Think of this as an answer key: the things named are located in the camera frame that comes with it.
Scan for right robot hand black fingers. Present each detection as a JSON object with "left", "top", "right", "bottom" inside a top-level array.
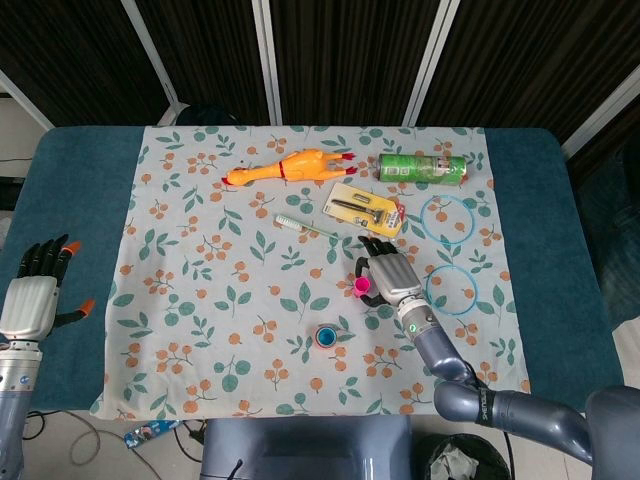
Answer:
[{"left": 353, "top": 235, "right": 424, "bottom": 308}]

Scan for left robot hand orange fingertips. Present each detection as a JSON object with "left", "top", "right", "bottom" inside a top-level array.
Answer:
[{"left": 0, "top": 233, "right": 97, "bottom": 341}]

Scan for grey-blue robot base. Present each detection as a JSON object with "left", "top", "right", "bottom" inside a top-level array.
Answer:
[{"left": 199, "top": 414, "right": 414, "bottom": 480}]

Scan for large orange plastic cup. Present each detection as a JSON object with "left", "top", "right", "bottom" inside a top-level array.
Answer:
[{"left": 314, "top": 323, "right": 337, "bottom": 352}]

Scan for razor on yellow card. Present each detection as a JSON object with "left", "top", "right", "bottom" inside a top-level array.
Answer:
[{"left": 323, "top": 181, "right": 407, "bottom": 238}]

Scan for green chip can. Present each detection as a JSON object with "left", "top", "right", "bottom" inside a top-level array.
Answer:
[{"left": 377, "top": 152, "right": 470, "bottom": 185}]

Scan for teal table cover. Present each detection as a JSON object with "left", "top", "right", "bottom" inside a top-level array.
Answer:
[{"left": 0, "top": 124, "right": 626, "bottom": 417}]

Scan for black floor device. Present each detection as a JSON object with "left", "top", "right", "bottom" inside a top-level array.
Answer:
[{"left": 0, "top": 175, "right": 25, "bottom": 212}]

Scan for green toothbrush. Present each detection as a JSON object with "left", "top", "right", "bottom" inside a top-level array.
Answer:
[{"left": 275, "top": 214, "right": 340, "bottom": 240}]

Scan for yellow rubber chicken toy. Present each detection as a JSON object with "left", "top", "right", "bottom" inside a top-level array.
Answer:
[{"left": 223, "top": 147, "right": 360, "bottom": 190}]

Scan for colourful snack packet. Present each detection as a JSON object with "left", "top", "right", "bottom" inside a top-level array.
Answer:
[{"left": 123, "top": 418, "right": 182, "bottom": 450}]

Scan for black trash bin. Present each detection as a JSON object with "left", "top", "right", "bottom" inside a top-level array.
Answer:
[{"left": 414, "top": 432, "right": 511, "bottom": 480}]

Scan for floral print tablecloth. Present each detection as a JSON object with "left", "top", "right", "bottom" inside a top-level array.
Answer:
[{"left": 88, "top": 124, "right": 534, "bottom": 421}]

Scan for dark slatted partition panel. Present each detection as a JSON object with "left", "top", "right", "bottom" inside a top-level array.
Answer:
[
  {"left": 134, "top": 0, "right": 274, "bottom": 126},
  {"left": 269, "top": 0, "right": 444, "bottom": 126},
  {"left": 0, "top": 0, "right": 174, "bottom": 129},
  {"left": 417, "top": 0, "right": 640, "bottom": 146}
]

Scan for black bag behind table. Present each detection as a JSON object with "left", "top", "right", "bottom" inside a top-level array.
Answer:
[{"left": 177, "top": 102, "right": 241, "bottom": 127}]

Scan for thin blue plastic ring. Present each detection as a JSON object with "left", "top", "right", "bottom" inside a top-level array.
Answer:
[
  {"left": 419, "top": 194, "right": 475, "bottom": 246},
  {"left": 425, "top": 264, "right": 479, "bottom": 317}
]

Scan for white partition post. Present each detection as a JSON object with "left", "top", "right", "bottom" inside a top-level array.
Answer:
[
  {"left": 560, "top": 63, "right": 640, "bottom": 159},
  {"left": 0, "top": 68, "right": 55, "bottom": 131},
  {"left": 402, "top": 0, "right": 460, "bottom": 126},
  {"left": 119, "top": 0, "right": 189, "bottom": 126},
  {"left": 251, "top": 0, "right": 282, "bottom": 126}
]

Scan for black floor cable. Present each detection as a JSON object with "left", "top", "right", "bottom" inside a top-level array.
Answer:
[{"left": 172, "top": 418, "right": 207, "bottom": 464}]

